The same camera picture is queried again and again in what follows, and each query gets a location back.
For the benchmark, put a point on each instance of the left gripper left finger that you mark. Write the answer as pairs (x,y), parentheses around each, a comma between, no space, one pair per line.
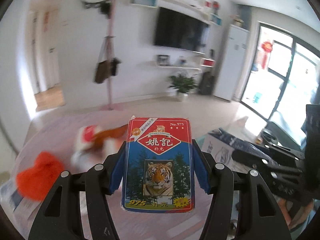
(59,216)

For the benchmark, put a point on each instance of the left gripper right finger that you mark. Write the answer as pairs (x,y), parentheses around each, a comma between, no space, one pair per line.
(259,216)

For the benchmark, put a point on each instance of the tiger playing card box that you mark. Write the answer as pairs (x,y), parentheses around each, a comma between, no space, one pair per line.
(158,166)

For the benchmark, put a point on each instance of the orange snack bag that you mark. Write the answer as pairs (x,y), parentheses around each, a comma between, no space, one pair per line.
(115,133)

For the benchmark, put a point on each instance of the pink white tissue pack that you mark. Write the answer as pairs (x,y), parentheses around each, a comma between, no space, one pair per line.
(18,205)

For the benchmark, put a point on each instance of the red fluffy cloth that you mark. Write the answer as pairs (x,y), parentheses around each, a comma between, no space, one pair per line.
(36,181)

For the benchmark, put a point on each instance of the grey fruit bowl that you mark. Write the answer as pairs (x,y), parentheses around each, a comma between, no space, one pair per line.
(267,137)

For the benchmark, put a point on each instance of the red white paper cup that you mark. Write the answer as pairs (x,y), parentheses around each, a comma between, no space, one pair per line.
(84,141)

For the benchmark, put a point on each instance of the pink floral tablecloth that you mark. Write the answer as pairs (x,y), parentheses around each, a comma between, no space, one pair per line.
(155,168)

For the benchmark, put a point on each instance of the sliding glass balcony door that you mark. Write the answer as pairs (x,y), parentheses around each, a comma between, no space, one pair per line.
(290,81)

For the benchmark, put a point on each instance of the dark acoustic guitar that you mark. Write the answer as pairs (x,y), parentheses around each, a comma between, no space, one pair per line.
(207,78)

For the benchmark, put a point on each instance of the pink coat rack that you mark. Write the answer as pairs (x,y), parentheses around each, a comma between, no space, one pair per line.
(109,55)

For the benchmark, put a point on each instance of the red chinese knot decoration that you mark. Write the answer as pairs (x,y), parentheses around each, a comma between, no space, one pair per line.
(267,48)

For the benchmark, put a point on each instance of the potted green plant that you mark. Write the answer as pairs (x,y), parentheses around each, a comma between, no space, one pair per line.
(183,85)

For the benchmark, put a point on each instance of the red white box shelf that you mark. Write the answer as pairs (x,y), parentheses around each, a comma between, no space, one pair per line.
(210,63)

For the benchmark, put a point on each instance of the white standing air conditioner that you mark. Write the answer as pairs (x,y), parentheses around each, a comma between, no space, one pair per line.
(231,66)

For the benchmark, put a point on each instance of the brown tote bag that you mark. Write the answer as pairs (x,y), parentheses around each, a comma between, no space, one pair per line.
(101,69)

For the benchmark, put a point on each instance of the small black bag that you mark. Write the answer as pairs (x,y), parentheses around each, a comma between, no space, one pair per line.
(114,66)

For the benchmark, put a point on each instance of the framed butterfly picture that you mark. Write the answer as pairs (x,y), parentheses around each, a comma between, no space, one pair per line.
(163,60)

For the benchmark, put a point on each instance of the white interior door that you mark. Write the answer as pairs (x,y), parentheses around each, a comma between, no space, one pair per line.
(51,41)

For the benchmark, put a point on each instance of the white curved upper shelf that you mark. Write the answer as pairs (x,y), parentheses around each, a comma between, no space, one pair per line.
(194,6)

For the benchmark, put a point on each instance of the blue white box shelf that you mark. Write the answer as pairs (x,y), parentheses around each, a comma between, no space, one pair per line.
(145,3)

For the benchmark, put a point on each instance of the white lower wall shelf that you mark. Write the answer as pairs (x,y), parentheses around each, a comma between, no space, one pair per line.
(177,67)

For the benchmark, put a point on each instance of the wall mounted black television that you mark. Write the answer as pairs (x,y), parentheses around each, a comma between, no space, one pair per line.
(180,31)

